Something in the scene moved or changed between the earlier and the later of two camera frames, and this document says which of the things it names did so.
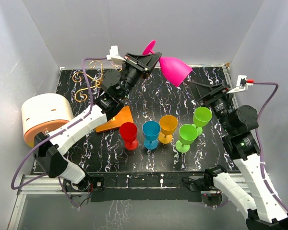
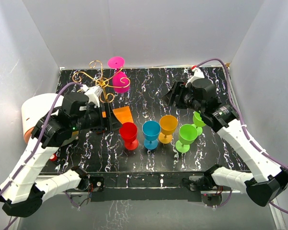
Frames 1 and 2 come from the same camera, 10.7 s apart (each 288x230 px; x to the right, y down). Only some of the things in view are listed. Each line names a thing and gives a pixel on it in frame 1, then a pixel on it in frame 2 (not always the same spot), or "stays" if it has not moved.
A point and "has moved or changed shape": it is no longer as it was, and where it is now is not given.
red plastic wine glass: (128, 132) stays
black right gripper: (201, 92) → (175, 95)
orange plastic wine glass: (168, 123) stays
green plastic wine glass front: (187, 133) stays
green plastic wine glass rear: (202, 116) stays
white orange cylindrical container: (44, 113) stays
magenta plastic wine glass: (174, 70) has moved or changed shape
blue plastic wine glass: (151, 130) stays
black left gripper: (142, 63) → (104, 122)
